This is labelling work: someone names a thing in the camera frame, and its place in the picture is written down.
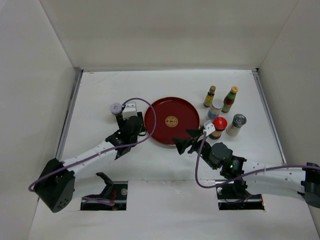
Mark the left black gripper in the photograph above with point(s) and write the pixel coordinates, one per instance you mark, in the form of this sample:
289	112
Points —
121	121

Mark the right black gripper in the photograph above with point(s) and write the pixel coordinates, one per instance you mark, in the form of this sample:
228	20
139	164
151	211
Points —
182	144

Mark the red-lid chili sauce jar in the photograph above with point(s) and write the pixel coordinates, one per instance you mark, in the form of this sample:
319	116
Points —
220	124

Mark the silver-lid blue-label jar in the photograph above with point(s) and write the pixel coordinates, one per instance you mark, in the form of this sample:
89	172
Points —
215	108

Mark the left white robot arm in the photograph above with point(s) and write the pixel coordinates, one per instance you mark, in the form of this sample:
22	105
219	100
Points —
59	181

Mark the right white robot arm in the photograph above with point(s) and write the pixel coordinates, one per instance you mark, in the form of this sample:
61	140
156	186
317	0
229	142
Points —
252	178

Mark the white-lid dark spice jar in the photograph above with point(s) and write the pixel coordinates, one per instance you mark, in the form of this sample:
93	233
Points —
116	109

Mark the red round lacquer tray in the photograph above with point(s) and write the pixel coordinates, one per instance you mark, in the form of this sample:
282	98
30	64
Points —
169	118

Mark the small yellow-label oil bottle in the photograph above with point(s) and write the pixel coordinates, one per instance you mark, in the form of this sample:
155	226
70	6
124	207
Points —
209	96

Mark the grey-top white salt grinder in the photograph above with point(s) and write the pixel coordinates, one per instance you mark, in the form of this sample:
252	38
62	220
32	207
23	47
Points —
238	121

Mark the green-label red sauce bottle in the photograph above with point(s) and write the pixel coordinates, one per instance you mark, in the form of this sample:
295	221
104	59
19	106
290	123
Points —
229	99

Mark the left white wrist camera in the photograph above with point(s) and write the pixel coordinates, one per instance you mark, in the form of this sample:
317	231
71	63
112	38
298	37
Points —
129	110

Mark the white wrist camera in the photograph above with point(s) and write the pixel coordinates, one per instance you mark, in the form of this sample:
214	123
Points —
208	127
129	110

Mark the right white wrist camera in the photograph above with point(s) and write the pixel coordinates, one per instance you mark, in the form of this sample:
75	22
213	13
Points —
208	127

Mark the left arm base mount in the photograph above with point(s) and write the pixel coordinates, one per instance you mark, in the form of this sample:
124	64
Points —
113	196

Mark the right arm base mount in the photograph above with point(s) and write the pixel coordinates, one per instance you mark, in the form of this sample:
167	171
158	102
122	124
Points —
234	196

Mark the left aluminium table rail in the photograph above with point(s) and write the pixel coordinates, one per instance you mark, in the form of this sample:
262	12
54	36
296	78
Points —
69	112

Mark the aluminium table rail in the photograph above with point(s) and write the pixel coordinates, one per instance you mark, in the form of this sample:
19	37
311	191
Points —
69	112
268	113

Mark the right aluminium table rail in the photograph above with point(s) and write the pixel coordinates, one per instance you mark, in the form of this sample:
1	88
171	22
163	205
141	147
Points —
268	113

